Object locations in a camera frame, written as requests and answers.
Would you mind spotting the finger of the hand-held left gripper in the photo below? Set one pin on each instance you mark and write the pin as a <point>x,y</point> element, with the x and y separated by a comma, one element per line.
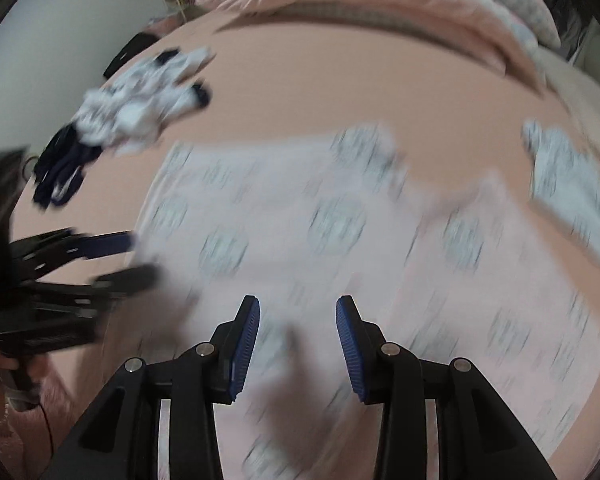
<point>100,245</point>
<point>125,280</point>

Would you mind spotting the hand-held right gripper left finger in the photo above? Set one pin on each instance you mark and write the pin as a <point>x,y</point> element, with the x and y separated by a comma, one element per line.
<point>245,345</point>

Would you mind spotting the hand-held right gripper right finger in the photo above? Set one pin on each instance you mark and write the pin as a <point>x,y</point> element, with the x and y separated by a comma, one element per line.
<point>350,350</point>

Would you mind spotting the pink animal print pajamas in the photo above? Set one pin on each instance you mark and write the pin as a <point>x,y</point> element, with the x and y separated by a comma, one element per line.
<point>290,220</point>

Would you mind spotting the person's pink fuzzy clothing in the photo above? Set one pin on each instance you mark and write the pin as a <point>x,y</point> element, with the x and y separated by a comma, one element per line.
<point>10,445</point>

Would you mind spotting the white garment with navy cuffs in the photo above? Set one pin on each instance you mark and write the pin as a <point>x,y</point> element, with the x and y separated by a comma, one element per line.
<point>140,100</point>

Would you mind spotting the black chair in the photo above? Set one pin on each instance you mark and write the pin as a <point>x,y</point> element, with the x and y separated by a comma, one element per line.
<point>130,52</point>

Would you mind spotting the pink bed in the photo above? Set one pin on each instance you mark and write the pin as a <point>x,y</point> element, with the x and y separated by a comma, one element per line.
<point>305,80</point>

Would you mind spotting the small white printed garment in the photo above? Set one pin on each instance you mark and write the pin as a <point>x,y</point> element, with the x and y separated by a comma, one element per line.
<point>565,185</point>

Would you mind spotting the beige quilted bed pad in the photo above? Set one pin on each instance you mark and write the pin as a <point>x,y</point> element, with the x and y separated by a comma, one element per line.
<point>585,100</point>

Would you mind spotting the pink folded duvet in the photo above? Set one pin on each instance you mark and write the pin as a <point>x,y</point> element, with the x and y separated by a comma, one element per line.
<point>380,5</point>

